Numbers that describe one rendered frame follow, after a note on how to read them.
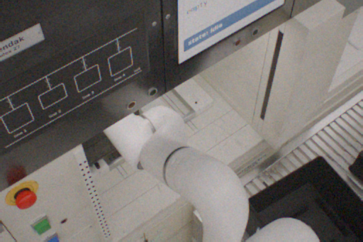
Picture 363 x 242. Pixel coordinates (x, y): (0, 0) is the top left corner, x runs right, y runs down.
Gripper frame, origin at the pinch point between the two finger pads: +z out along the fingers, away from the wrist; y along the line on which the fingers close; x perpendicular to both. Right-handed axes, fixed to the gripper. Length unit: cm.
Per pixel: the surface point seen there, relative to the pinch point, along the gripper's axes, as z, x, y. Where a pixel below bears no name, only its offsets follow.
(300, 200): -50, -44, 42
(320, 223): -59, -45, 42
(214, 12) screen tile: -30.5, 34.6, 18.1
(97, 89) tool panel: -30.5, 31.5, -7.8
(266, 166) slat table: -34, -45, 42
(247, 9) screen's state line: -30, 30, 27
